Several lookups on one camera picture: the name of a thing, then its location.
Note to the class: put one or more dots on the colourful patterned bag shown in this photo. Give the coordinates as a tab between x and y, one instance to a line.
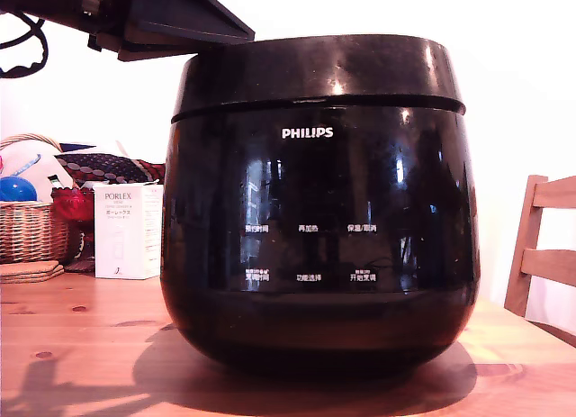
103	165

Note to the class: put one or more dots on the white Porlex box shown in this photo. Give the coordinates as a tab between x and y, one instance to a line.
121	232

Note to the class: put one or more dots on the wooden chair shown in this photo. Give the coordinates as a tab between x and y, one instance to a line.
524	255

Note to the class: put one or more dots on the blue printed strip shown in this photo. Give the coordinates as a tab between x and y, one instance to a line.
26	165

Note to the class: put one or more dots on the green and white tube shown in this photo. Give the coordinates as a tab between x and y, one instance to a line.
54	180

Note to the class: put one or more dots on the cork coaster stack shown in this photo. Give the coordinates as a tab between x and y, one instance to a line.
29	272

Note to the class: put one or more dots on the black rice cooker lid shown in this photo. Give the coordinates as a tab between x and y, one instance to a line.
315	70

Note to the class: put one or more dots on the black Philips rice cooker body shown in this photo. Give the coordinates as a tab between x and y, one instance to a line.
315	187

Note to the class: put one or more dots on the blue ball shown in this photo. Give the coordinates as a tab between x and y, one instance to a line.
18	189

